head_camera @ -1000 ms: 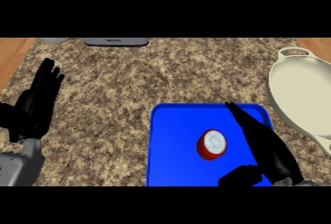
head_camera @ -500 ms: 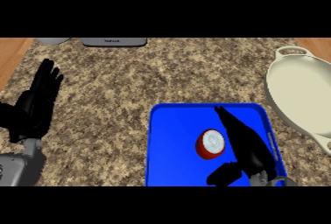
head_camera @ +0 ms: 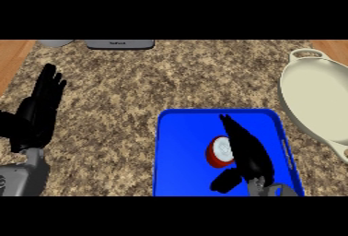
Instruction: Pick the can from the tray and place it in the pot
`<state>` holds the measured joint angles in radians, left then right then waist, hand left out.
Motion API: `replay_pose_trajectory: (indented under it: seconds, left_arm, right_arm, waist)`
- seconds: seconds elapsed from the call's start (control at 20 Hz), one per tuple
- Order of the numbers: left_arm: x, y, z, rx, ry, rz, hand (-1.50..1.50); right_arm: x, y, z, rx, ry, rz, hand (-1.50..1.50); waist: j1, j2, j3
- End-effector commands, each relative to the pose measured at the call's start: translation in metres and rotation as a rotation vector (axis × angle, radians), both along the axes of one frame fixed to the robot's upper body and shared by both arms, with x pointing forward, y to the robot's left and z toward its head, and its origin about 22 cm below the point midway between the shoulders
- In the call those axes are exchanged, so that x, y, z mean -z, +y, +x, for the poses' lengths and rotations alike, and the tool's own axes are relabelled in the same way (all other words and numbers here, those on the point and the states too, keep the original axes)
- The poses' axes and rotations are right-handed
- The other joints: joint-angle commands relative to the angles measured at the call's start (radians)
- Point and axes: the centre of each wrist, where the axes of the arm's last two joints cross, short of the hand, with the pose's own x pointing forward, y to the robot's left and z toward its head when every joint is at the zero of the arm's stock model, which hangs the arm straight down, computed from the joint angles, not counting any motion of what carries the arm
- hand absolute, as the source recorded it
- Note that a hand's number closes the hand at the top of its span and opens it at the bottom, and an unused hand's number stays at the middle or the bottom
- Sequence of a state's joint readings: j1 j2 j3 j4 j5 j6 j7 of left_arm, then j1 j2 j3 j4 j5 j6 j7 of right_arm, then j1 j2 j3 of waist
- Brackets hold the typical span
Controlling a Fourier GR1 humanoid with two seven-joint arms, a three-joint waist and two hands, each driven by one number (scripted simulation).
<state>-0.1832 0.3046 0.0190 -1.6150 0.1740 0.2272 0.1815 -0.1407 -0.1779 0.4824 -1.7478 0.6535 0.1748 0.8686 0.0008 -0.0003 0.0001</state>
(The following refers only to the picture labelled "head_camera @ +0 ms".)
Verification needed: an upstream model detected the grey round object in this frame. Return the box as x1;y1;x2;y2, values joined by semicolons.
37;40;76;48

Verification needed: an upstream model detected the cream oval pot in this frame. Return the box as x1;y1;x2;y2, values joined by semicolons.
277;48;348;164

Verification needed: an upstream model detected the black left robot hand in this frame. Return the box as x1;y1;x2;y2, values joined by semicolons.
0;63;68;154

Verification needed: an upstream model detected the blue rectangular tray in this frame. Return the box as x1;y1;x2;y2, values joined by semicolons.
152;108;305;197

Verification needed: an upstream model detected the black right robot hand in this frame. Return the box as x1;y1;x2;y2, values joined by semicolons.
209;113;275;195

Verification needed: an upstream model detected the grey flat appliance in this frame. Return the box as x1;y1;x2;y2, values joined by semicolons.
84;40;156;51

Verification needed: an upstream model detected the red can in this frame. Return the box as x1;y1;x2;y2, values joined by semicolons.
205;135;236;169

